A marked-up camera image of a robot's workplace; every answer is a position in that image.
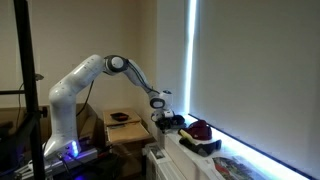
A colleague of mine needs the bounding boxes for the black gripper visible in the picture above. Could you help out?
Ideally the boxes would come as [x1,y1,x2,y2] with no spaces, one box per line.
[155,118,171,133]

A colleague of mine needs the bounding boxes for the yellow sticky notes pad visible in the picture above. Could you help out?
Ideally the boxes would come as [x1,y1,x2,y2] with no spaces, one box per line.
[178,129,193,141]

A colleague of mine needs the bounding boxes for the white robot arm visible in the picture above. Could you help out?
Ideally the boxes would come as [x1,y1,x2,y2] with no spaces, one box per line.
[44,55,174,159]

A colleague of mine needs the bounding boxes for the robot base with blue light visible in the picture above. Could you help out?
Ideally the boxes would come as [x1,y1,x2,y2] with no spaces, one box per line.
[13,139,99,178]

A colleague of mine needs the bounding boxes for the white windowsill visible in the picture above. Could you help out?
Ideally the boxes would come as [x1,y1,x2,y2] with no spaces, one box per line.
[163,129,311,180]

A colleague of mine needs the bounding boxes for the black oval bowl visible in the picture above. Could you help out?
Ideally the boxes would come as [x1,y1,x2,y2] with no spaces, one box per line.
[111,112,129,122]

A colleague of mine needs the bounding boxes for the colourful magazine on windowsill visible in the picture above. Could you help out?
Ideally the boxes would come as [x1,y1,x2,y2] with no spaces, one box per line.
[213,157,265,180]

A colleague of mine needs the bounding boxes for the navy blue cap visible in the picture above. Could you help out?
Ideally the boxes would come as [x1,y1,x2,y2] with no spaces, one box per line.
[170,115,186,128]

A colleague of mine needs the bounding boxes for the wooden pull-out desk shelf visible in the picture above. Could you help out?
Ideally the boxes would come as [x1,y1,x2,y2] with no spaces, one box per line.
[106,122,150,145]

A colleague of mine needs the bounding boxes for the maroon cap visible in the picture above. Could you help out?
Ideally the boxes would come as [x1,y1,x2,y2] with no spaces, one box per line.
[185,120,212,140]

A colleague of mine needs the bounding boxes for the white radiator heater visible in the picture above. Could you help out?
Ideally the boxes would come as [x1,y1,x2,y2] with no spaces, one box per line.
[145,143,186,180]

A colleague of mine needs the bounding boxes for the wooden cabinet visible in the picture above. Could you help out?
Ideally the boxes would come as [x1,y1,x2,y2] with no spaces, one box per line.
[103,108,141,126]

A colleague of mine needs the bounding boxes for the white roller blind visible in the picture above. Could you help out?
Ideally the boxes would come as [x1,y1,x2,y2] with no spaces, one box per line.
[190,0,320,177]

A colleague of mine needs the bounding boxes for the black tripod stand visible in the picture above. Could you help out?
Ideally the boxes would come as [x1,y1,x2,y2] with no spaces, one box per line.
[0,0,45,180]

